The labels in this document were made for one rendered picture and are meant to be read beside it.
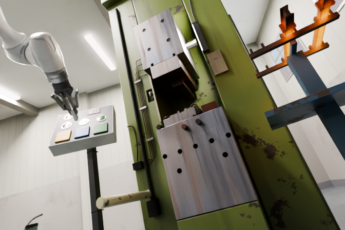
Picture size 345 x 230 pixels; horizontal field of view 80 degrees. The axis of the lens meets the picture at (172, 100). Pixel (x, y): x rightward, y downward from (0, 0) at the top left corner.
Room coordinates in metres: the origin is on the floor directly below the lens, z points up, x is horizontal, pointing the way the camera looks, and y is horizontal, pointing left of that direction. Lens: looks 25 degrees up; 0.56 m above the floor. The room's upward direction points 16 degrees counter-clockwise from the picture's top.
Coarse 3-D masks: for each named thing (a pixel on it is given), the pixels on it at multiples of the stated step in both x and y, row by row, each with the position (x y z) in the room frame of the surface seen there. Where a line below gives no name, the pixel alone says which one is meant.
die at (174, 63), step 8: (176, 56) 1.10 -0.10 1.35; (160, 64) 1.13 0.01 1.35; (168, 64) 1.11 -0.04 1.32; (176, 64) 1.10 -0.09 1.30; (152, 72) 1.14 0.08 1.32; (160, 72) 1.13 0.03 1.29; (168, 72) 1.12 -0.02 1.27; (176, 72) 1.15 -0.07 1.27; (184, 72) 1.17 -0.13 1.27; (160, 80) 1.18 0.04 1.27; (168, 80) 1.21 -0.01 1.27; (184, 80) 1.27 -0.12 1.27; (192, 80) 1.38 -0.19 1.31; (168, 88) 1.33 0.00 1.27; (192, 88) 1.43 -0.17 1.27; (176, 96) 1.49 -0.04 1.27
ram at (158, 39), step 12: (168, 12) 1.08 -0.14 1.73; (144, 24) 1.13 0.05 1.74; (156, 24) 1.11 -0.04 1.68; (168, 24) 1.09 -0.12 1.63; (144, 36) 1.14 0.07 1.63; (156, 36) 1.12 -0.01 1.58; (168, 36) 1.10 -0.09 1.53; (180, 36) 1.15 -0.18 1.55; (144, 48) 1.15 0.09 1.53; (156, 48) 1.13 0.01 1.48; (168, 48) 1.10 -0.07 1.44; (180, 48) 1.08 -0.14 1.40; (144, 60) 1.15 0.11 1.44; (156, 60) 1.13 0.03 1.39; (192, 60) 1.38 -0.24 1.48; (192, 72) 1.36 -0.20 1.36
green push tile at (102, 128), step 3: (102, 123) 1.09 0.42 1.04; (105, 123) 1.09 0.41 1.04; (96, 126) 1.07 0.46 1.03; (99, 126) 1.07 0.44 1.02; (102, 126) 1.07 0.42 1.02; (105, 126) 1.07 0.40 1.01; (96, 129) 1.06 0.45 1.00; (99, 129) 1.06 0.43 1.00; (102, 129) 1.06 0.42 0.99; (105, 129) 1.06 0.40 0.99; (93, 132) 1.05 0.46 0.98; (96, 132) 1.05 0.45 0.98; (99, 132) 1.05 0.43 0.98; (102, 132) 1.06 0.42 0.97
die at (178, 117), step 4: (184, 108) 1.11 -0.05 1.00; (188, 108) 1.10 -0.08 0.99; (192, 108) 1.10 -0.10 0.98; (180, 112) 1.12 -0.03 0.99; (184, 112) 1.11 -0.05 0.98; (188, 112) 1.10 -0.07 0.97; (192, 112) 1.10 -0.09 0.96; (196, 112) 1.10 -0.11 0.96; (172, 116) 1.13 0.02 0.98; (176, 116) 1.12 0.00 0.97; (180, 116) 1.12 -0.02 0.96; (184, 116) 1.11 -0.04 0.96; (188, 116) 1.10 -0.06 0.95; (164, 120) 1.14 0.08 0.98; (168, 120) 1.14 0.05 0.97; (172, 120) 1.13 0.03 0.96; (176, 120) 1.12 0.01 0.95; (180, 120) 1.12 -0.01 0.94; (164, 124) 1.14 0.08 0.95; (168, 124) 1.14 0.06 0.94
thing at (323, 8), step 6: (318, 0) 0.54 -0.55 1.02; (324, 0) 0.52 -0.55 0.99; (330, 0) 0.53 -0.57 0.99; (318, 6) 0.55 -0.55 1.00; (324, 6) 0.55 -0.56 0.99; (330, 6) 0.55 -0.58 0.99; (318, 12) 0.59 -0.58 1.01; (324, 12) 0.58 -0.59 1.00; (318, 18) 0.62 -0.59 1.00; (318, 30) 0.68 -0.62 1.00; (324, 30) 0.70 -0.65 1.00; (318, 36) 0.73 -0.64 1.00; (312, 42) 0.80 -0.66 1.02; (318, 42) 0.77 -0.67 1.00
